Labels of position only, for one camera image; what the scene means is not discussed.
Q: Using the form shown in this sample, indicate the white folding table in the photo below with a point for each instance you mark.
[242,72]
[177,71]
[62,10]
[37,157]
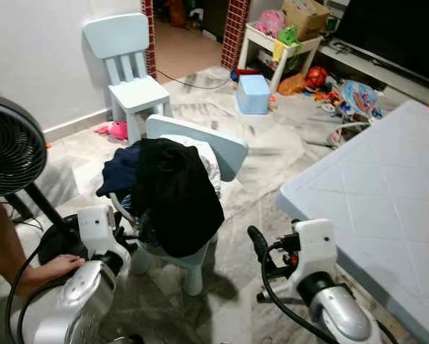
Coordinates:
[372,208]

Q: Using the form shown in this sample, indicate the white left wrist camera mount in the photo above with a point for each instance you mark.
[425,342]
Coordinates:
[98,231]

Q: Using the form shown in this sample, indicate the black standing fan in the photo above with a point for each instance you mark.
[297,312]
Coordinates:
[13,147]

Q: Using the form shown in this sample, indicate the pink plush toy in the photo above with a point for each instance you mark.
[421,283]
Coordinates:
[117,130]

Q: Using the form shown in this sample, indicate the small yellow cloth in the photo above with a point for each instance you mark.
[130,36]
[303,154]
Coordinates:
[278,50]

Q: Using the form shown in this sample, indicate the red floor toy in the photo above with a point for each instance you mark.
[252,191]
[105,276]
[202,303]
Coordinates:
[244,72]

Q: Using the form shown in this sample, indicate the adult person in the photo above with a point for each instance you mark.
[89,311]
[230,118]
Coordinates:
[6,244]

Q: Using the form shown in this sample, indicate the white kids table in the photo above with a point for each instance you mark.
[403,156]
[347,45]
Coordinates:
[261,43]

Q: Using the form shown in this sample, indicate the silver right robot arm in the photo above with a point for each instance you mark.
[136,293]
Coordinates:
[339,312]

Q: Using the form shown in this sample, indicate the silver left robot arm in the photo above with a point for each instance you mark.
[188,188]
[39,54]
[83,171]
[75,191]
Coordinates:
[78,301]

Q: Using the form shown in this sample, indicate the navy garment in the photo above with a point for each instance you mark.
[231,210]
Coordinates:
[117,172]

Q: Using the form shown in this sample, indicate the light blue plastic stool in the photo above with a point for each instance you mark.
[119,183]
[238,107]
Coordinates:
[253,94]

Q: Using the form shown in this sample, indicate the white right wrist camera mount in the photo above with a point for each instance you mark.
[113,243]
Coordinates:
[316,247]

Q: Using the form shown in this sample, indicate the pink bag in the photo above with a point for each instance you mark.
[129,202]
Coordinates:
[270,21]

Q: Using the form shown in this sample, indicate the white TV console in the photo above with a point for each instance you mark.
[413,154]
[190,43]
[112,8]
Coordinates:
[379,75]

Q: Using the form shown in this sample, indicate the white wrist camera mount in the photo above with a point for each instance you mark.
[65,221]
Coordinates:
[316,247]
[98,231]

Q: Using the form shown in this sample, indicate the black garment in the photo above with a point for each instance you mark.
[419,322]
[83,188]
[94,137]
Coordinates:
[178,201]

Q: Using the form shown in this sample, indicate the cardboard box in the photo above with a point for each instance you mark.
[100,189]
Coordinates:
[307,18]

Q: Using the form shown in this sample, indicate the white garment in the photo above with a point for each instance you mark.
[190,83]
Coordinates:
[207,154]

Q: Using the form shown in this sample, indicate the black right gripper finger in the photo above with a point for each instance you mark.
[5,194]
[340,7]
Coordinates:
[259,244]

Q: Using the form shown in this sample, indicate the black television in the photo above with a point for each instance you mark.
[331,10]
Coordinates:
[393,36]

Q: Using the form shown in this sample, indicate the light blue child chair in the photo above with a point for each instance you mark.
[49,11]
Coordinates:
[214,140]
[135,93]

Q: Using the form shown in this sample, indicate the orange plastic bag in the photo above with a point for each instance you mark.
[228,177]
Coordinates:
[291,84]

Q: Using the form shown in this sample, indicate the red ball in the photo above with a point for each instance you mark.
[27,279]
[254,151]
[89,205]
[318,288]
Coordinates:
[316,77]

